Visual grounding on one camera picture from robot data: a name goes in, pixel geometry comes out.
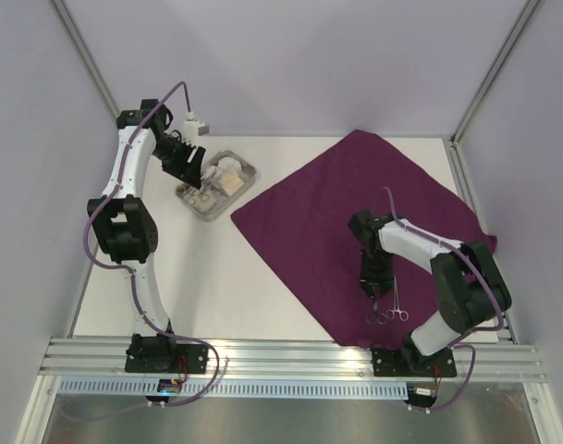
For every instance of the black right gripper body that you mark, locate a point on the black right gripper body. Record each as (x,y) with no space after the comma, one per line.
(374,283)

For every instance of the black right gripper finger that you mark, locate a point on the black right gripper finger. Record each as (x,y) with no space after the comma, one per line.
(366,291)
(381,292)

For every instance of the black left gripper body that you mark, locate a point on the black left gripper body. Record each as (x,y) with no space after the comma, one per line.
(175,154)

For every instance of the steel forceps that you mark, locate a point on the steel forceps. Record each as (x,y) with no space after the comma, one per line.
(205,194)
(190,195)
(396,312)

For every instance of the white gauze pad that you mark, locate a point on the white gauze pad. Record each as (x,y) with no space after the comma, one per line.
(229,163)
(210,173)

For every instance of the black handled scissors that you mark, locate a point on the black handled scissors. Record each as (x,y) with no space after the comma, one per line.
(375,317)

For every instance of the clear packet beige gauze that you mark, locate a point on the clear packet beige gauze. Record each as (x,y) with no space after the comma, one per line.
(230,181)

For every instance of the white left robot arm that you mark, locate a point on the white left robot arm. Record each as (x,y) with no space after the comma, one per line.
(120,233)

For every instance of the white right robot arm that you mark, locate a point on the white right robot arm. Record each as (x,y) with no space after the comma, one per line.
(470,289)

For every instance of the steel instrument tray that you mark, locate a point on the steel instrument tray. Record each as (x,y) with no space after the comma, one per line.
(209,212)

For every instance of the purple cloth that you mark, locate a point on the purple cloth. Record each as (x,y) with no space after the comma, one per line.
(299,227)

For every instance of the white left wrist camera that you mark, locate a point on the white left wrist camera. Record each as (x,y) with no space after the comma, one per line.
(193,128)

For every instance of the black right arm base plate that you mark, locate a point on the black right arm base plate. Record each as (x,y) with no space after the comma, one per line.
(408,362)

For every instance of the right aluminium side rail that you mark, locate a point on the right aluminium side rail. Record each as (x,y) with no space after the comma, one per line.
(466,193)

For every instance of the left aluminium frame post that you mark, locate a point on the left aluminium frame post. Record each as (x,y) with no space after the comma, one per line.
(84,53)

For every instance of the aluminium frame post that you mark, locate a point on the aluminium frame post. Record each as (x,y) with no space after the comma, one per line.
(520,25)
(84,53)

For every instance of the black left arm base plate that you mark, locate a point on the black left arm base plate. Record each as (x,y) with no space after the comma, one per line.
(161,354)

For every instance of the aluminium front frame rail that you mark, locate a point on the aluminium front frame rail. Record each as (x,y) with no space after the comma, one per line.
(284,359)

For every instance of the right aluminium frame post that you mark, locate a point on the right aluminium frame post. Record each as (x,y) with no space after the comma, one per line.
(520,25)

